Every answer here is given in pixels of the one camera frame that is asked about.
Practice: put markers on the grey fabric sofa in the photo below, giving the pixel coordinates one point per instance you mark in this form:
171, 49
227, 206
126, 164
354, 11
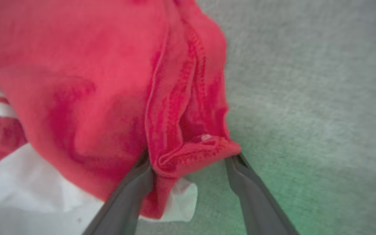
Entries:
305, 98

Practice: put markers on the red and white garment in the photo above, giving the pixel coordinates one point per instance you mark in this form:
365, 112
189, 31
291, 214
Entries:
93, 81

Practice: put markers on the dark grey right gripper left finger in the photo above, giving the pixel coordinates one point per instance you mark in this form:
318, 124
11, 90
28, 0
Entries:
126, 199

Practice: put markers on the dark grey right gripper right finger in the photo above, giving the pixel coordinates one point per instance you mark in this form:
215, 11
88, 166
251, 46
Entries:
259, 205

